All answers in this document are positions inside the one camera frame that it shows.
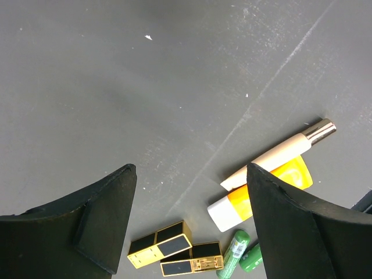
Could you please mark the green lip balm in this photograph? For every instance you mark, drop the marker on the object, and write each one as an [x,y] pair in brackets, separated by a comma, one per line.
[233,254]
[251,259]

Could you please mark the upper green lip balm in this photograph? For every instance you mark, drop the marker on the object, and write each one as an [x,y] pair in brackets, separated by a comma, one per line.
[233,254]

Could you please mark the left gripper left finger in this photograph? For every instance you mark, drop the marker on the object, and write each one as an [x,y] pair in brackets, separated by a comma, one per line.
[80,235]

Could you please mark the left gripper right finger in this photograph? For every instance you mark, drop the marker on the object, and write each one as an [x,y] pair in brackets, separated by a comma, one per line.
[303,236]

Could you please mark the orange sunscreen tube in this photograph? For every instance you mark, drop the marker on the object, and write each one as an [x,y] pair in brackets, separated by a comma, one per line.
[235,208]

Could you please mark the gold black lipstick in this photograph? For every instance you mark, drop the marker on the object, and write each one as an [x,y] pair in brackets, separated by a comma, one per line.
[160,244]
[199,258]

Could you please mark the cream concealer tube gold cap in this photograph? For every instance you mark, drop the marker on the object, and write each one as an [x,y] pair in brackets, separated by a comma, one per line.
[295,145]

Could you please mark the lower green lip balm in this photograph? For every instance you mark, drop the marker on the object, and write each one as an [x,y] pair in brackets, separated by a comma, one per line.
[251,259]

